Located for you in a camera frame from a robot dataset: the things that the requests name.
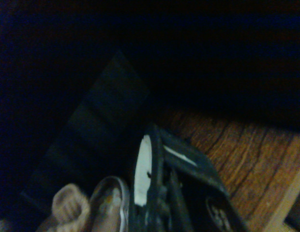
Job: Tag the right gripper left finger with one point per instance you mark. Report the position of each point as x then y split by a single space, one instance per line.
157 169

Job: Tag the brown shoe rack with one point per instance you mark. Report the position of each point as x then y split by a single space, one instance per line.
237 157

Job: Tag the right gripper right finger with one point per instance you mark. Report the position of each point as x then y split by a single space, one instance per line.
200 166

